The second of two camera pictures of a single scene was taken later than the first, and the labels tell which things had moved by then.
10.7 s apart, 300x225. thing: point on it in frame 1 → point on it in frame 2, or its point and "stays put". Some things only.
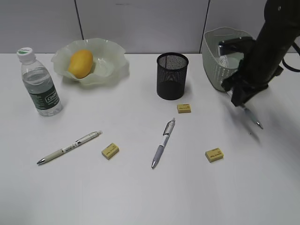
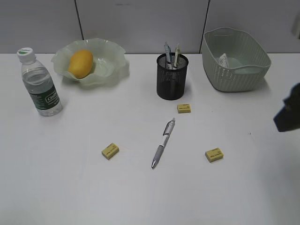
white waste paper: [223, 60] stays put
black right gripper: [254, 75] → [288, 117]
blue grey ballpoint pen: [253, 117] → [168, 52]
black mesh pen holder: [171, 70] stays put
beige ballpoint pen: [88, 138] → [177, 50]
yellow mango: [80, 63] stays put
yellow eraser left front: [110, 151] stays put
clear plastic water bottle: [40, 84] stays put
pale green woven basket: [218, 68] stays put
